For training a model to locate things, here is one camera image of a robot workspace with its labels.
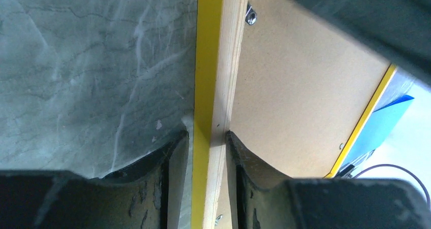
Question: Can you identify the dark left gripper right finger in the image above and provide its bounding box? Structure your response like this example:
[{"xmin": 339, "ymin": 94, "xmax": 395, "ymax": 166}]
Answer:
[{"xmin": 225, "ymin": 131, "xmax": 430, "ymax": 228}]

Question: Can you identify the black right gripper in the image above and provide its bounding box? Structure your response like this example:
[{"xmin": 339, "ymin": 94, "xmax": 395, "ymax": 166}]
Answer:
[{"xmin": 293, "ymin": 0, "xmax": 430, "ymax": 84}]

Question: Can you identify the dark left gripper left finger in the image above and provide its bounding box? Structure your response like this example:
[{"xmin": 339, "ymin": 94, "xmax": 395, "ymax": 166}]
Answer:
[{"xmin": 1, "ymin": 130, "xmax": 189, "ymax": 228}]

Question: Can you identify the yellow wooden picture frame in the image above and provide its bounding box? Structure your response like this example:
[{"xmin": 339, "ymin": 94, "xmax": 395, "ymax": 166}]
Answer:
[{"xmin": 190, "ymin": 0, "xmax": 398, "ymax": 229}]

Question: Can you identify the brown backing board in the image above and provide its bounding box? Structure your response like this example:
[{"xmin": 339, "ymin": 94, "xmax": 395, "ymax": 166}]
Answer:
[{"xmin": 230, "ymin": 0, "xmax": 395, "ymax": 178}]

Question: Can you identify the blue foam pad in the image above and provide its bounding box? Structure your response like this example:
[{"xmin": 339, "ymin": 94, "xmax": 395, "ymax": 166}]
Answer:
[{"xmin": 341, "ymin": 94, "xmax": 414, "ymax": 169}]

